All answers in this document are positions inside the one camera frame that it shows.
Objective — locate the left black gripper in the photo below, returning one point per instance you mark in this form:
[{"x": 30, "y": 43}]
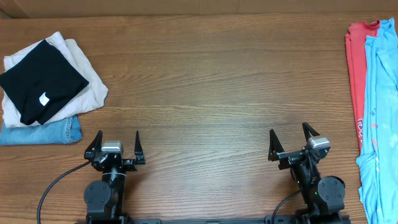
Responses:
[{"x": 95, "y": 145}]

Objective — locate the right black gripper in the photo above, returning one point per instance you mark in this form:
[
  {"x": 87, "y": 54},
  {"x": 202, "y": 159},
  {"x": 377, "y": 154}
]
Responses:
[{"x": 277, "y": 152}]

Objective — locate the light blue printed t-shirt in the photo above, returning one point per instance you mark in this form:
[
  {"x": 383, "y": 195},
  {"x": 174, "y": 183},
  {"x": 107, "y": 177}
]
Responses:
[{"x": 377, "y": 161}]

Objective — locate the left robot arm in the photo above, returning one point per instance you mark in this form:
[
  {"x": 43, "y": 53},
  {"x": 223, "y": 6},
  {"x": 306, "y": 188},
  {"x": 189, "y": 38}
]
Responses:
[{"x": 105, "y": 198}]

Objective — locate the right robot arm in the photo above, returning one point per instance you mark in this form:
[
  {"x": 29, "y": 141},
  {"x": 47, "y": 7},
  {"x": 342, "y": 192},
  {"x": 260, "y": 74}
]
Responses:
[{"x": 323, "y": 196}]

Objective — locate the folded blue jeans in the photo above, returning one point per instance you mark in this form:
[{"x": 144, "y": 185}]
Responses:
[{"x": 65, "y": 131}]

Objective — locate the folded beige garment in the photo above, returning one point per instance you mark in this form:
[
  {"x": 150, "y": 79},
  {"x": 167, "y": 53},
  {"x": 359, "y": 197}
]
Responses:
[{"x": 90, "y": 98}]

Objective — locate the folded black garment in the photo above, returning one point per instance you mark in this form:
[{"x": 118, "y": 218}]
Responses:
[{"x": 42, "y": 83}]

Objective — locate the red t-shirt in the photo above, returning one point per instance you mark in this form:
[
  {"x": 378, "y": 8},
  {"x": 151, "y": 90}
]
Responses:
[{"x": 357, "y": 68}]

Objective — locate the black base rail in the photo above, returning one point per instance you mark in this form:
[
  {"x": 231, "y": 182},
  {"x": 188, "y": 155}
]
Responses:
[{"x": 279, "y": 219}]

